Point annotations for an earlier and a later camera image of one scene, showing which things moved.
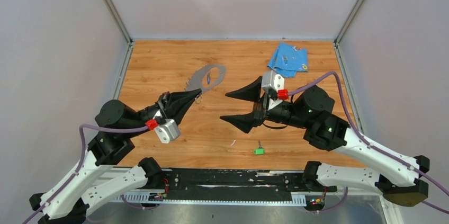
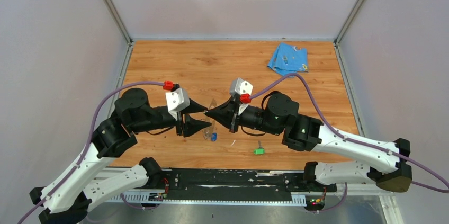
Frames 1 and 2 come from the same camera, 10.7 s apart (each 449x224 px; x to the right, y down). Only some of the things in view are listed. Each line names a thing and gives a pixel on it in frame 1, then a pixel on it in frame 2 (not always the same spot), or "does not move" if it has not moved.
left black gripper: [178, 103] to [190, 126]
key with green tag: [260, 150] does not move
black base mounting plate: [236, 184] does not move
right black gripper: [245, 122] to [225, 115]
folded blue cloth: [286, 60] does not move
